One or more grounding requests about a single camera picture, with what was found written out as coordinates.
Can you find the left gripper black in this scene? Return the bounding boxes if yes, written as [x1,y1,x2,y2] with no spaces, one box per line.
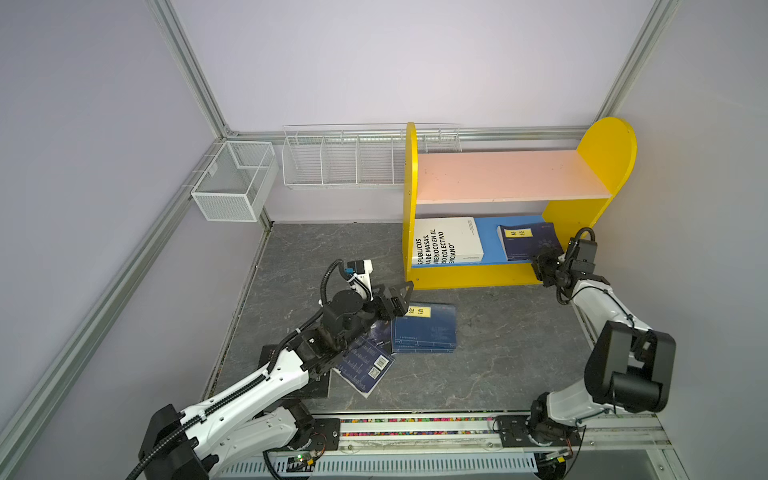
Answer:
[339,281,412,350]

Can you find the navy Yijing book yellow label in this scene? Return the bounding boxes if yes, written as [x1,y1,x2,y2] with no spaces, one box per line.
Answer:
[497,222,564,262]

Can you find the blue Lunyu book yellow label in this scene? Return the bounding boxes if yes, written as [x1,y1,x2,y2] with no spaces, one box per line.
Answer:
[391,303,458,353]

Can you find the white Spanish text book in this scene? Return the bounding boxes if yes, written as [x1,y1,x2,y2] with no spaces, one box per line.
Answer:
[412,217,484,266]

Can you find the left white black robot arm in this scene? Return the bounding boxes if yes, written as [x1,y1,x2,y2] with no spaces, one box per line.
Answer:
[128,281,414,479]

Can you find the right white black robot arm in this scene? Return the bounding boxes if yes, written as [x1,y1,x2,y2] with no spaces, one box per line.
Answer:
[528,249,676,435]

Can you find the yellow pink blue bookshelf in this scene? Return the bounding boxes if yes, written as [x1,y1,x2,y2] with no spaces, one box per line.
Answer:
[402,117,638,290]

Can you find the navy book with QR code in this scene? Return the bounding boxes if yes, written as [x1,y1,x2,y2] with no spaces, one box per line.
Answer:
[334,321,394,398]

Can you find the black book gold characters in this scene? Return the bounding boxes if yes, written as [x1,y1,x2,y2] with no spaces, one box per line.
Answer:
[252,345,330,401]

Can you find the white mesh box basket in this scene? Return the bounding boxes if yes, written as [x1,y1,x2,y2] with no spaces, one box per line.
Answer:
[192,141,279,223]

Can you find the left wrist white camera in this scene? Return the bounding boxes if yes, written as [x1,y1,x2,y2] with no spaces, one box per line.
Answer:
[343,259,373,288]

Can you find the white wire divider rack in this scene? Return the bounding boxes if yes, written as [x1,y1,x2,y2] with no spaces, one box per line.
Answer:
[281,122,463,190]

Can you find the aluminium mounting rail frame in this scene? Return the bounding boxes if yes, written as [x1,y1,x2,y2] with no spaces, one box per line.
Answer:
[214,412,688,479]

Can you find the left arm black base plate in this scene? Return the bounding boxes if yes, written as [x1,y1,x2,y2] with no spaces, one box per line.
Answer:
[274,417,341,452]

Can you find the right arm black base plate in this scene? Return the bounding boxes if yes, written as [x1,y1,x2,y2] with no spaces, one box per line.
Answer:
[491,414,582,448]

